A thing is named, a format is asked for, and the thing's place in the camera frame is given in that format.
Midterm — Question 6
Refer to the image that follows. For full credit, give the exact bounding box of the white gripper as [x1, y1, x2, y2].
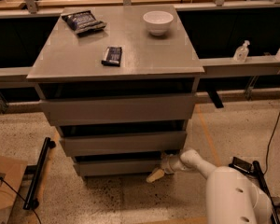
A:
[147, 154, 185, 183]

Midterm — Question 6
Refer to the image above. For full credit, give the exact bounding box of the grey bottom drawer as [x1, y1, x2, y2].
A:
[74, 154, 161, 176]

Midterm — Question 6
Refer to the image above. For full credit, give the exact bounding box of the grey drawer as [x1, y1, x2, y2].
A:
[40, 93, 195, 126]
[60, 131, 187, 157]
[74, 154, 161, 176]

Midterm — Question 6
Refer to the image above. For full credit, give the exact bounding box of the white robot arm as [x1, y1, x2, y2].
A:
[147, 148, 273, 224]

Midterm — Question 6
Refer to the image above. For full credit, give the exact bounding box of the grey top drawer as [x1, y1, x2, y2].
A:
[40, 93, 195, 126]

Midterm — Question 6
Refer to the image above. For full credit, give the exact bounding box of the grey middle drawer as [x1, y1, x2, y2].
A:
[60, 131, 187, 157]

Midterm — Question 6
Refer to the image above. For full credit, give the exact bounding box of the grey drawer cabinet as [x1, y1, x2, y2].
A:
[34, 6, 200, 166]

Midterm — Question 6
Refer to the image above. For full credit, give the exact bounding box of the black bar stand left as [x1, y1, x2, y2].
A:
[23, 137, 56, 210]

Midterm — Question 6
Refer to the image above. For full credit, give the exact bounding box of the dark snack bar packet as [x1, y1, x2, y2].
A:
[101, 47, 122, 67]

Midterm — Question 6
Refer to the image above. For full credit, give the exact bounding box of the white bowl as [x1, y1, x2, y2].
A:
[143, 10, 174, 35]

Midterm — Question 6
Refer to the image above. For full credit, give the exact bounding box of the cardboard box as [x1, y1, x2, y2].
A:
[0, 155, 27, 224]

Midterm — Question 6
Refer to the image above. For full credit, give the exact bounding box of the blue chip bag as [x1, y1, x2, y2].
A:
[62, 10, 106, 35]

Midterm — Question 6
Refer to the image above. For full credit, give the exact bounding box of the black cable left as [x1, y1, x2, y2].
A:
[0, 171, 43, 224]

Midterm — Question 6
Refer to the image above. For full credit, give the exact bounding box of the grey metal rail shelf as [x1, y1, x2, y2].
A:
[0, 56, 280, 89]

